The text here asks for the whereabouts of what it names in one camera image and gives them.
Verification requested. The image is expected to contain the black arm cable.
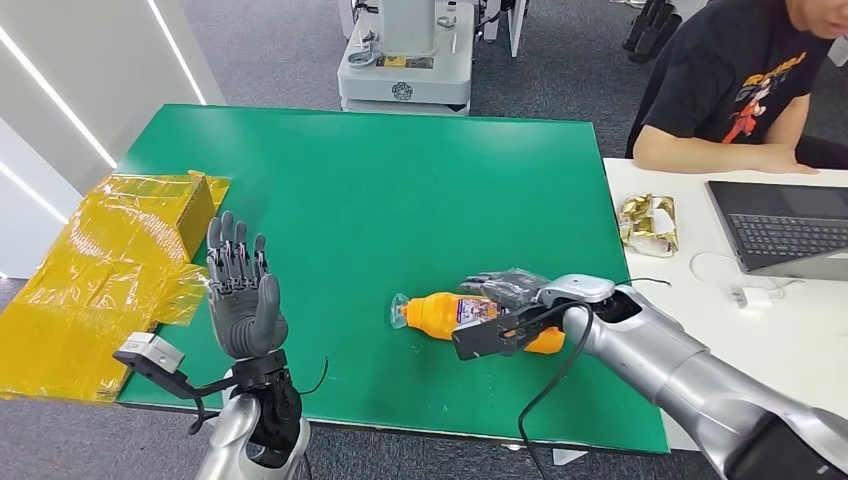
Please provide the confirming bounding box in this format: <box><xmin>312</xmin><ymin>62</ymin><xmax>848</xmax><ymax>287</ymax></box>
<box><xmin>516</xmin><ymin>276</ymin><xmax>672</xmax><ymax>480</ymax></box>
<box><xmin>298</xmin><ymin>357</ymin><xmax>331</xmax><ymax>397</ymax></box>

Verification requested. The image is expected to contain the dark grey laptop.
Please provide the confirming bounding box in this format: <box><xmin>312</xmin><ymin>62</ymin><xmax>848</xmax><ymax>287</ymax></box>
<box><xmin>704</xmin><ymin>180</ymin><xmax>848</xmax><ymax>282</ymax></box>

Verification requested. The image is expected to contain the person's right hand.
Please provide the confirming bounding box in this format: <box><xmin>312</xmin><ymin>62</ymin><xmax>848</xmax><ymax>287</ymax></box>
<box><xmin>755</xmin><ymin>142</ymin><xmax>819</xmax><ymax>176</ymax></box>

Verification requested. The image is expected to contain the crumpled gold foil wrapper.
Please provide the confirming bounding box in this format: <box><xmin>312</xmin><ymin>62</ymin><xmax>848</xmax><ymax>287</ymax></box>
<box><xmin>617</xmin><ymin>192</ymin><xmax>681</xmax><ymax>259</ymax></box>

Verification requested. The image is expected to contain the yellow taped cardboard box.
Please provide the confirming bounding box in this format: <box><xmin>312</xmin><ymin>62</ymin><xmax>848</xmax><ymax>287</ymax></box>
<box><xmin>0</xmin><ymin>170</ymin><xmax>232</xmax><ymax>404</ymax></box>

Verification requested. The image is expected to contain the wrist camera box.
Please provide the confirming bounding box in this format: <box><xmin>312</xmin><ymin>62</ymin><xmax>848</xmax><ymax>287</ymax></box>
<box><xmin>452</xmin><ymin>305</ymin><xmax>564</xmax><ymax>362</ymax></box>
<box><xmin>112</xmin><ymin>332</ymin><xmax>238</xmax><ymax>400</ymax></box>

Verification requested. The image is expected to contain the white table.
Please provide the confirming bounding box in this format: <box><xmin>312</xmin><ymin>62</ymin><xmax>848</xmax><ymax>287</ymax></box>
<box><xmin>601</xmin><ymin>157</ymin><xmax>848</xmax><ymax>453</ymax></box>

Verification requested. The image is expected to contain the thin white cable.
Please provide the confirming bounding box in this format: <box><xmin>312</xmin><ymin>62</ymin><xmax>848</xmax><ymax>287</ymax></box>
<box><xmin>688</xmin><ymin>250</ymin><xmax>806</xmax><ymax>301</ymax></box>

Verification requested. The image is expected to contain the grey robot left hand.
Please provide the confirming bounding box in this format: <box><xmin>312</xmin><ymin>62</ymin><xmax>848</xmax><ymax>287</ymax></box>
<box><xmin>205</xmin><ymin>210</ymin><xmax>290</xmax><ymax>363</ymax></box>

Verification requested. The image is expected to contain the black chair base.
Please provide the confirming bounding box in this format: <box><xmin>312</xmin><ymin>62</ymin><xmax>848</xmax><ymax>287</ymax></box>
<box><xmin>621</xmin><ymin>0</ymin><xmax>684</xmax><ymax>65</ymax></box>

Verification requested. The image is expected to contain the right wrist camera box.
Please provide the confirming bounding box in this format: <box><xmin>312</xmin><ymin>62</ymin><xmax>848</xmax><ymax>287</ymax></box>
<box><xmin>452</xmin><ymin>305</ymin><xmax>564</xmax><ymax>362</ymax></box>

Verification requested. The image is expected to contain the orange plastic bottle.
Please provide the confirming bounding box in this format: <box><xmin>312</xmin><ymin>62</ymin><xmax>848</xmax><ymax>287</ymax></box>
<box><xmin>389</xmin><ymin>291</ymin><xmax>566</xmax><ymax>356</ymax></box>

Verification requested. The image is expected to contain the white power adapter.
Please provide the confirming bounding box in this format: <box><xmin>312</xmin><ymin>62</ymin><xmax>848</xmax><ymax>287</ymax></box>
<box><xmin>729</xmin><ymin>286</ymin><xmax>775</xmax><ymax>311</ymax></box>

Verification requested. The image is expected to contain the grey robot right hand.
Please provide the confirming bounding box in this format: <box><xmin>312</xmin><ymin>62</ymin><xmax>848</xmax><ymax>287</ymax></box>
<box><xmin>457</xmin><ymin>268</ymin><xmax>551</xmax><ymax>313</ymax></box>

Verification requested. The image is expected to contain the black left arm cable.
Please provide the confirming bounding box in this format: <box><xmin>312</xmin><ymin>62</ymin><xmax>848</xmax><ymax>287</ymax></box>
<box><xmin>298</xmin><ymin>357</ymin><xmax>331</xmax><ymax>397</ymax></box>

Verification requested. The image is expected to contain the person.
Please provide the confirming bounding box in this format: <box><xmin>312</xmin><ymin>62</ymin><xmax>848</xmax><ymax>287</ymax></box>
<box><xmin>625</xmin><ymin>0</ymin><xmax>848</xmax><ymax>176</ymax></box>

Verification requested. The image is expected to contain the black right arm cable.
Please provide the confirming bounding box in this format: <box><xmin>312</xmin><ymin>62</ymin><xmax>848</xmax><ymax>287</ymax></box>
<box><xmin>516</xmin><ymin>276</ymin><xmax>672</xmax><ymax>480</ymax></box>

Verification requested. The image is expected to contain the green table mat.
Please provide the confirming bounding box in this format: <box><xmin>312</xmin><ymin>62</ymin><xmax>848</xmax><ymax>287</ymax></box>
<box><xmin>115</xmin><ymin>103</ymin><xmax>670</xmax><ymax>455</ymax></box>

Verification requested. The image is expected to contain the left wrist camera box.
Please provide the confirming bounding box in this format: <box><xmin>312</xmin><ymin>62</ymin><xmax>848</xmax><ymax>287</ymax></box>
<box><xmin>112</xmin><ymin>332</ymin><xmax>238</xmax><ymax>400</ymax></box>

